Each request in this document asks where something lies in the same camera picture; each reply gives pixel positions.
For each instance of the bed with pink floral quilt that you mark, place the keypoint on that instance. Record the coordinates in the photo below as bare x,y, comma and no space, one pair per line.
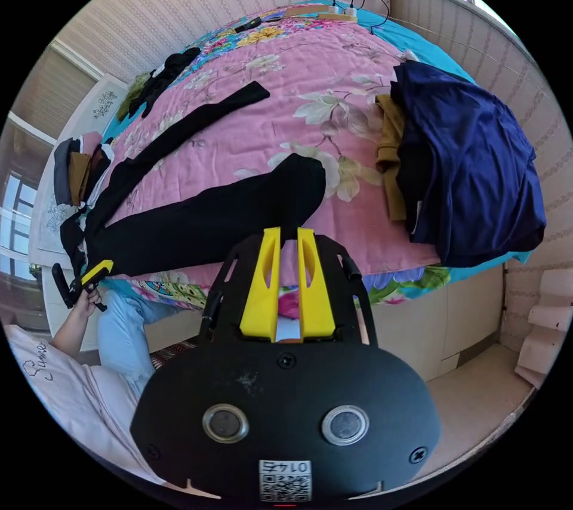
291,71

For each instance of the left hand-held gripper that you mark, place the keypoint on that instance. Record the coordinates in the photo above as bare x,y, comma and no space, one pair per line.
91,288

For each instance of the black tapered pants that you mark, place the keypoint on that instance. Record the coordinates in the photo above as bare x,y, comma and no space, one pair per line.
179,228

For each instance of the person's left forearm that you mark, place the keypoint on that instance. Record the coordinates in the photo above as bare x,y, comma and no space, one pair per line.
69,335

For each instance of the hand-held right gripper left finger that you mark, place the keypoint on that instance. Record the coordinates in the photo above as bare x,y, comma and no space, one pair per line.
260,286

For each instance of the person's body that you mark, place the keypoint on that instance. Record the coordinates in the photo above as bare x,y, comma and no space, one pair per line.
89,398

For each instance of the wooden board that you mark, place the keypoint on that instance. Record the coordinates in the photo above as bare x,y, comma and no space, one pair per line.
309,11

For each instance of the pile of clothes, black and green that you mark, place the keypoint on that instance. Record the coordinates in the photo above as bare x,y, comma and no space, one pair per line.
156,80

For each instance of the pile of clothes, navy and mustard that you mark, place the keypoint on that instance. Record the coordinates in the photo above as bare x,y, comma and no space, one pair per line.
470,161

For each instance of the person's left hand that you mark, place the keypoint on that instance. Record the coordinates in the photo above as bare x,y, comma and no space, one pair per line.
87,302

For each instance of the pile of clothes, grey and brown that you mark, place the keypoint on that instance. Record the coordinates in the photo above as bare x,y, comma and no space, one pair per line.
76,170

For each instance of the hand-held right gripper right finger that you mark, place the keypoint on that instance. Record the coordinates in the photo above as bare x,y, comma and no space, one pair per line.
317,286

